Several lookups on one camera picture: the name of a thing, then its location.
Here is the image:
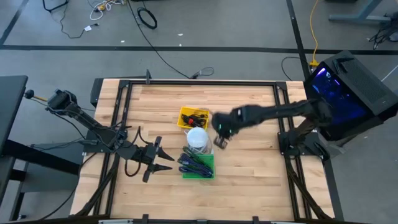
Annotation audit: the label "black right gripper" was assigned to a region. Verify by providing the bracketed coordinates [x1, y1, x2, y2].
[211, 107, 246, 149]

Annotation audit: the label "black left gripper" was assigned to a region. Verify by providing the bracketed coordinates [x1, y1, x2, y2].
[133, 136, 175, 184]

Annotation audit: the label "green black braided cable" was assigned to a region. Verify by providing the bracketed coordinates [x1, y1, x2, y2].
[182, 146, 203, 160]

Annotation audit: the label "dark braided cable silver connector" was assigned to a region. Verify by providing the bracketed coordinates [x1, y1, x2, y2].
[178, 166, 214, 179]

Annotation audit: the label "black cable with red band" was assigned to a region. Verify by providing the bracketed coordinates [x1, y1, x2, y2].
[180, 113, 209, 129]

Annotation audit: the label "green plastic slotted basket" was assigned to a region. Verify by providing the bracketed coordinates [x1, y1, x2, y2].
[182, 151, 216, 180]

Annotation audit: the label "white flood light bulb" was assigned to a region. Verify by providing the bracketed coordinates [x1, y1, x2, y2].
[186, 126, 210, 150]

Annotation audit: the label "yellow plastic bin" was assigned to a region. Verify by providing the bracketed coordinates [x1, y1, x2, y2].
[177, 106, 210, 131]

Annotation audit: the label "black corner box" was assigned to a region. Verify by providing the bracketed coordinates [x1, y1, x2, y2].
[90, 77, 105, 108]

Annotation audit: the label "black computer tower blue light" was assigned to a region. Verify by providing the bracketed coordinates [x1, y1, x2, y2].
[303, 49, 398, 141]

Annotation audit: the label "black knob wooden rod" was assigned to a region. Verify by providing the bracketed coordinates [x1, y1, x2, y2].
[24, 89, 47, 102]

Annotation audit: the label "black side desk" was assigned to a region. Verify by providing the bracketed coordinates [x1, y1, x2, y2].
[0, 74, 82, 222]

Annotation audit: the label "black aluminium table frame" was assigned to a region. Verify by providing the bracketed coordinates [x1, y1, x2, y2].
[70, 70, 345, 224]

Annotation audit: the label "long black floor cable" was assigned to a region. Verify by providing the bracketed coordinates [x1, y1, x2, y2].
[126, 0, 215, 80]

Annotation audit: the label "yellow extension cable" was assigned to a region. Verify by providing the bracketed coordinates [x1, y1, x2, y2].
[309, 0, 321, 68]

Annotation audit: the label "coiled black floor cable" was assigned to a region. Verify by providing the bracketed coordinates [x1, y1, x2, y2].
[136, 6, 158, 30]

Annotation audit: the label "black cable white plug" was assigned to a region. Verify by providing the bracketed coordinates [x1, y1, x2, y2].
[58, 2, 100, 40]

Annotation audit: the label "white floor cables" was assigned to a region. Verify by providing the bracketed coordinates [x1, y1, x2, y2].
[89, 0, 125, 21]

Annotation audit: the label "grey desk leg frame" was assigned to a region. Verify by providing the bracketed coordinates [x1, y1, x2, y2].
[328, 0, 398, 24]

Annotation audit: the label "black cable bunch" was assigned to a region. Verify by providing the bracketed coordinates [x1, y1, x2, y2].
[368, 12, 398, 50]

